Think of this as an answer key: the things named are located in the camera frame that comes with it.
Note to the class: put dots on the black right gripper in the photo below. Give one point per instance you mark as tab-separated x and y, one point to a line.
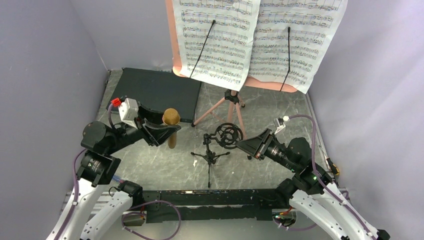
256	146

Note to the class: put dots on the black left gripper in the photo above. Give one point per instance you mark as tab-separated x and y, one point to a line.
159	133

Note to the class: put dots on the gold microphone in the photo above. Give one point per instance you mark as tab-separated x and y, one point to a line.
171	118

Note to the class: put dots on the black microphone tripod stand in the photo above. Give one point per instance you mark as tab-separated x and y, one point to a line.
226	135

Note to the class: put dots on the printed sheet music page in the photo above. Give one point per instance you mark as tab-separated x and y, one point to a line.
215	40

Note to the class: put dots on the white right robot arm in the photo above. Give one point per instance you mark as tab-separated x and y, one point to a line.
296	157

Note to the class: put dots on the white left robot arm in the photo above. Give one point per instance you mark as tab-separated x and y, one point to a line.
95	166

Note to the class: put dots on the black flat equipment box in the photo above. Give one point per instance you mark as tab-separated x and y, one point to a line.
160	90

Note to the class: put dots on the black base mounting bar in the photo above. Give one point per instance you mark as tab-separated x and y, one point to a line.
196	205

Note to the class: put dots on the yellow black tool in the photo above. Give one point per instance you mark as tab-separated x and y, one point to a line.
332	167

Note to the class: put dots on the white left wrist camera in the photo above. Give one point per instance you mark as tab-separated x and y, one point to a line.
127	109

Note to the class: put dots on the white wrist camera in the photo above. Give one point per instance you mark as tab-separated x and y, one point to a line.
280	123
127	109

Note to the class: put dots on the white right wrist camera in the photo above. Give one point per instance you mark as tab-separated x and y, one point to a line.
280	123

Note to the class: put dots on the aluminium rail right edge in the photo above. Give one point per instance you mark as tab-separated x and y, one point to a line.
318	132

